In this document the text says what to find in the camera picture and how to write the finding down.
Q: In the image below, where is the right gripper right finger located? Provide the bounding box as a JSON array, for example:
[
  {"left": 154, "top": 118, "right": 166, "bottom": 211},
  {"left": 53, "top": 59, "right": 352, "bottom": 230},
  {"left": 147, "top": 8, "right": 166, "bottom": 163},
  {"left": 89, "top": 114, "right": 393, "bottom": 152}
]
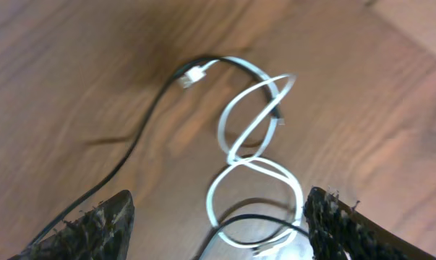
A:
[{"left": 304, "top": 187, "right": 435, "bottom": 260}]

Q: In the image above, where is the white cable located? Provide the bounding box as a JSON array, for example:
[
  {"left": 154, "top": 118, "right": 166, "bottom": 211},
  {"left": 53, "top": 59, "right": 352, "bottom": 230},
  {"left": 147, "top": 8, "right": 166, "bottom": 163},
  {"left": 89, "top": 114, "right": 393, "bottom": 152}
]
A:
[{"left": 176, "top": 56, "right": 305, "bottom": 257}]

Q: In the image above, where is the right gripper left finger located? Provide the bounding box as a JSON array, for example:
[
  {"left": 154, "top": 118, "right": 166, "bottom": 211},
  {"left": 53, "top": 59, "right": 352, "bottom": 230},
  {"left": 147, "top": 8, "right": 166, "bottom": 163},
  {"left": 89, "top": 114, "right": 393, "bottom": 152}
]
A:
[{"left": 10, "top": 190, "right": 134, "bottom": 260}]

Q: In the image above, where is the long black cable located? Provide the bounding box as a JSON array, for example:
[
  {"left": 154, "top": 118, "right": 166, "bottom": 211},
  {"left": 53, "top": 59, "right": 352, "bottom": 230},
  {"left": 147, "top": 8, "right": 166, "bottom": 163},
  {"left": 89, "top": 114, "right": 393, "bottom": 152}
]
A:
[{"left": 22, "top": 54, "right": 287, "bottom": 250}]

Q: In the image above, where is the short black cable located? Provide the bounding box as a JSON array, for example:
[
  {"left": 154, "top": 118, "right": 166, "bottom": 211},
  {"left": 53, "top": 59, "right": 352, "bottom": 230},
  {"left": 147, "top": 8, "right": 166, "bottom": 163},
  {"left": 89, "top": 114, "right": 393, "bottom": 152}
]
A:
[{"left": 192, "top": 213, "right": 311, "bottom": 260}]

